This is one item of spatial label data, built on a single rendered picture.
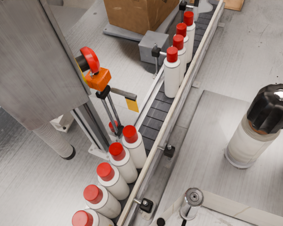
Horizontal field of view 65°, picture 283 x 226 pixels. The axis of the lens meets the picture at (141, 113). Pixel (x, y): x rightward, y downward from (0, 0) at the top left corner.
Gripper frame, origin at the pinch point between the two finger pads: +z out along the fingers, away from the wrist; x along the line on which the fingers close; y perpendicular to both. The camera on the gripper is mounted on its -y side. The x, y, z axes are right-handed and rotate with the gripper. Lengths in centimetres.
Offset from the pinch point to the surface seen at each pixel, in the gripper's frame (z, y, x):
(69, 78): 2, 1, -69
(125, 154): 27, 2, -52
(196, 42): 10.7, 1.3, 9.4
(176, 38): 4.6, 0.4, -20.9
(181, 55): 9.7, 2.7, -19.6
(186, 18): -0.2, -0.1, -11.4
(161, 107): 28.6, 0.1, -21.6
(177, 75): 15.2, 3.2, -22.3
